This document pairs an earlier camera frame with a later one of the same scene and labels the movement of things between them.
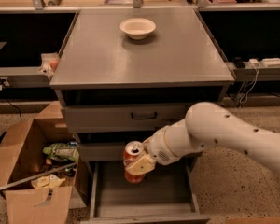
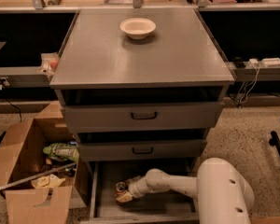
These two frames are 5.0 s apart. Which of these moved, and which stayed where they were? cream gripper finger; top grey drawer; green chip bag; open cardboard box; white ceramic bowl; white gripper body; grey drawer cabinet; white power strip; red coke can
Moved: red coke can; cream gripper finger; white gripper body
Stayed: white power strip; open cardboard box; green chip bag; white ceramic bowl; grey drawer cabinet; top grey drawer
